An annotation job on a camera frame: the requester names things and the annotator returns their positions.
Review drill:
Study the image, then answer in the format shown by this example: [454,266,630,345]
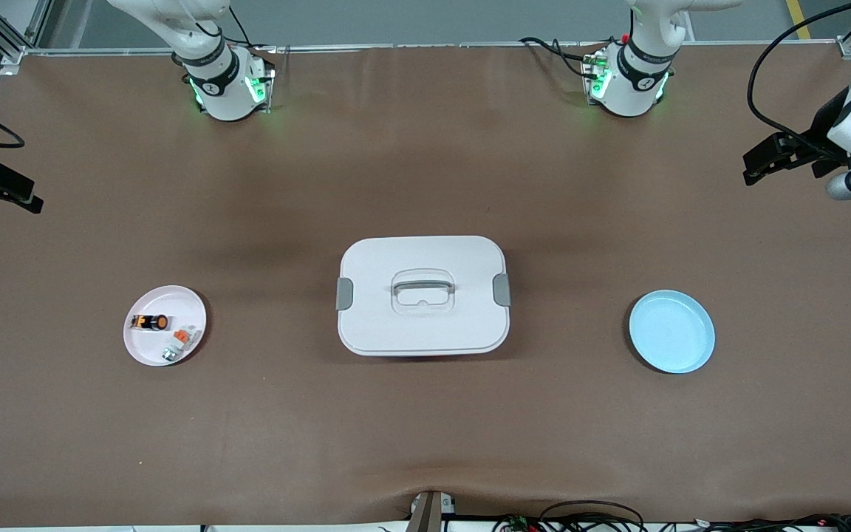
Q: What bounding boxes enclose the light blue round plate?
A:
[629,289,717,375]

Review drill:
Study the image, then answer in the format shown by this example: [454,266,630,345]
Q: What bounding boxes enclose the pink round plate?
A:
[123,284,208,368]

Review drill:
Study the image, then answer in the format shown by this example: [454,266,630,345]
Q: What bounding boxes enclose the white lidded storage box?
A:
[335,235,513,358]

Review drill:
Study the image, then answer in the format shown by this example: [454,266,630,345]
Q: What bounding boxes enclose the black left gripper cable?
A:
[747,0,851,160]

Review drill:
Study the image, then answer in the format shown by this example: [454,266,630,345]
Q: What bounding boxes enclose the white and orange switch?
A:
[162,324,199,363]

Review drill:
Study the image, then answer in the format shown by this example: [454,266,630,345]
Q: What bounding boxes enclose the black left arm base cables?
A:
[520,35,607,78]

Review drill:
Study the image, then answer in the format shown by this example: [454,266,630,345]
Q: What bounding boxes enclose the black right arm base cable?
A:
[226,4,278,54]

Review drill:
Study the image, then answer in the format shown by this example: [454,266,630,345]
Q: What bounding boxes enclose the tangled cable bundle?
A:
[496,514,851,532]

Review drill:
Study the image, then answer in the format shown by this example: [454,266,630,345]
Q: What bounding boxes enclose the black cable loop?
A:
[540,500,644,532]

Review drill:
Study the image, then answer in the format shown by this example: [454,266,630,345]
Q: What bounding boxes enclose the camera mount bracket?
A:
[407,490,457,532]

